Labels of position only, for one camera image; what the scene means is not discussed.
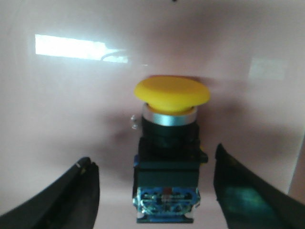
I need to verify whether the yellow push button switch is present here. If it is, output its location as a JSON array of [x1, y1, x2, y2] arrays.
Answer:
[[132, 75, 210, 224]]

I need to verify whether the pink plastic bin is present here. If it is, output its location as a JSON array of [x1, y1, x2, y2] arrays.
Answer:
[[0, 0, 305, 229]]

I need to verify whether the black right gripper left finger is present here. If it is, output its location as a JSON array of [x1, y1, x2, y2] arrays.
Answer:
[[0, 157, 100, 229]]

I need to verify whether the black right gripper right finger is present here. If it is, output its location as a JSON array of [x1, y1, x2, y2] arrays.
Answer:
[[213, 144, 305, 229]]

